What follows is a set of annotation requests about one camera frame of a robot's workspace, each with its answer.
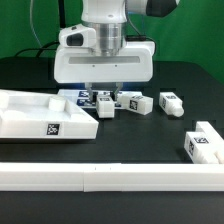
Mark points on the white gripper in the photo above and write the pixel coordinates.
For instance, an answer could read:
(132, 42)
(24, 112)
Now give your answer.
(133, 63)

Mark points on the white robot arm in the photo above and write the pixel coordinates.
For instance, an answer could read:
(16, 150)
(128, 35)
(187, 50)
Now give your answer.
(97, 50)

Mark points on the white sheet with tags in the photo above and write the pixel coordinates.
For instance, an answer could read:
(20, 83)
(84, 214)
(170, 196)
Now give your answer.
(81, 97)

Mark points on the white square tabletop part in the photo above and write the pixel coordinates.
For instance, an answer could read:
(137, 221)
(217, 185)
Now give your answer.
(33, 115)

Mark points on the black vertical pole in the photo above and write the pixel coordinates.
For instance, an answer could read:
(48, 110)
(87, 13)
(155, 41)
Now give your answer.
(62, 13)

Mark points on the white L-shaped obstacle fence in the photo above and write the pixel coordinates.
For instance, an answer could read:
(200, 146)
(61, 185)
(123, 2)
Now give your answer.
(122, 177)

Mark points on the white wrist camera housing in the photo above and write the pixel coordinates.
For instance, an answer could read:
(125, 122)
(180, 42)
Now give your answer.
(77, 36)

